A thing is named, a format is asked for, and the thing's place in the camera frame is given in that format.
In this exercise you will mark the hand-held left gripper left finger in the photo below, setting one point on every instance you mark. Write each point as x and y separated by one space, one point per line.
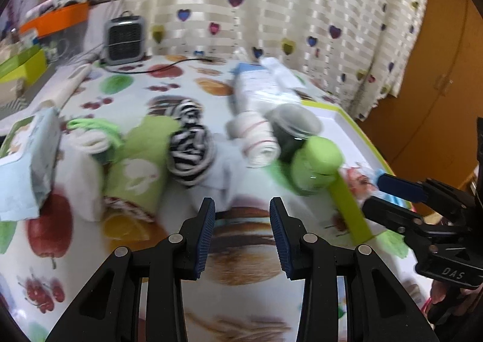
203 238

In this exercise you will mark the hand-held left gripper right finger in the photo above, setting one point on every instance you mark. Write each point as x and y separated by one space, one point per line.
281 238

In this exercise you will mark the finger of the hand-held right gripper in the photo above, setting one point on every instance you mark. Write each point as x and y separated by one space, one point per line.
400 186
388 213

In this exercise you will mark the light grey sock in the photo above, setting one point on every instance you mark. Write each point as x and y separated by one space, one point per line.
222 172

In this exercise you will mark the white box with lime edges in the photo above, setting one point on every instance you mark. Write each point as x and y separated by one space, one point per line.
351 127

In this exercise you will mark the black white striped sock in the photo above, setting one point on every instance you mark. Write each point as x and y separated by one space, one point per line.
186 110
190 155

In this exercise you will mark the green towel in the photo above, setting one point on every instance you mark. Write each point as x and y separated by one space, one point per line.
139 164

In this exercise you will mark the white red-striped sock roll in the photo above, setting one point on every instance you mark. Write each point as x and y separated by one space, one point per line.
256 138

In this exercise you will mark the green and white socks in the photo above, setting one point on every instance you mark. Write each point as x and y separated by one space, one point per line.
94 134

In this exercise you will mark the green plastic container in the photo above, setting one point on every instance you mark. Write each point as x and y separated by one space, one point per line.
315 164

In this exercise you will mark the clear plastic round container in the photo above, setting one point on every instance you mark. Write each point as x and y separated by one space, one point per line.
296 123

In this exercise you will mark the brown wooden wardrobe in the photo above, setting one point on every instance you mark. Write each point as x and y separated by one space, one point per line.
445 44

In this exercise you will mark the fruit printed tablecloth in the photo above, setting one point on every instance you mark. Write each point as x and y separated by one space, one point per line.
124 108

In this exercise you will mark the white blue tissue pack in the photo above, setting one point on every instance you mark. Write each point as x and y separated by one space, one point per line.
256 85

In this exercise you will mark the light blue tissue packet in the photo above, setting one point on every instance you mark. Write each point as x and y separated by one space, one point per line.
34 161

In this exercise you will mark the striped curtain with hearts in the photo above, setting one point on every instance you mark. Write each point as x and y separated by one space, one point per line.
302 6

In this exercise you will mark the grey desktop heater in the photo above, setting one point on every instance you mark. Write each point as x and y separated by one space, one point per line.
122 38

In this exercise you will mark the green cardboard box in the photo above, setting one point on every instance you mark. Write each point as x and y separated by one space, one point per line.
22 64

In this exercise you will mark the clear storage box orange lid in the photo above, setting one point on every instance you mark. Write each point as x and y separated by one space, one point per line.
64 29

